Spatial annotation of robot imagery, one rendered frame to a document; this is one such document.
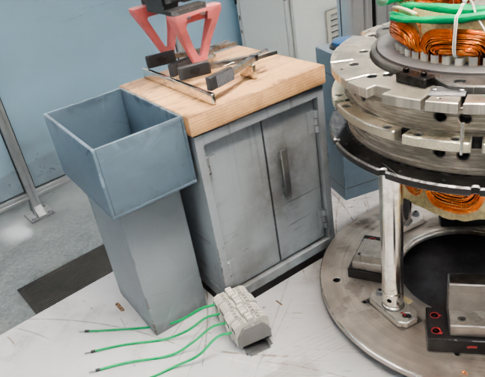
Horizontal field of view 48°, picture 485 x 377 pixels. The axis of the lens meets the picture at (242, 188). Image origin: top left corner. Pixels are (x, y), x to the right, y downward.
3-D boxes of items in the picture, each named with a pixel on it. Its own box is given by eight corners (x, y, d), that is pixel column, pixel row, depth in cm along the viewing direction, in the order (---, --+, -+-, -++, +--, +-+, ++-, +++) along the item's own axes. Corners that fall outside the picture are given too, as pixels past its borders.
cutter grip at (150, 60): (148, 69, 72) (145, 57, 71) (147, 67, 73) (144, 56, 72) (177, 62, 73) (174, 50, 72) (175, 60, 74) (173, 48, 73)
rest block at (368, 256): (394, 249, 73) (394, 236, 72) (384, 274, 69) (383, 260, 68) (364, 244, 75) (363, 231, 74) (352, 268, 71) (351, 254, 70)
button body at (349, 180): (381, 188, 94) (377, 45, 82) (346, 200, 92) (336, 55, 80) (360, 173, 100) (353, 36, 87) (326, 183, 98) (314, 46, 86)
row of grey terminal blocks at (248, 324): (278, 344, 66) (273, 319, 64) (242, 360, 65) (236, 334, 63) (245, 298, 75) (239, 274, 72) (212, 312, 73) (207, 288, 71)
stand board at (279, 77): (191, 138, 60) (187, 118, 58) (123, 102, 74) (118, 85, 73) (326, 82, 68) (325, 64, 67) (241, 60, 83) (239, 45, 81)
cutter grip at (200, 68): (180, 81, 65) (178, 68, 65) (179, 79, 66) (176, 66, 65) (212, 72, 66) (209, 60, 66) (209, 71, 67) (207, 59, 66)
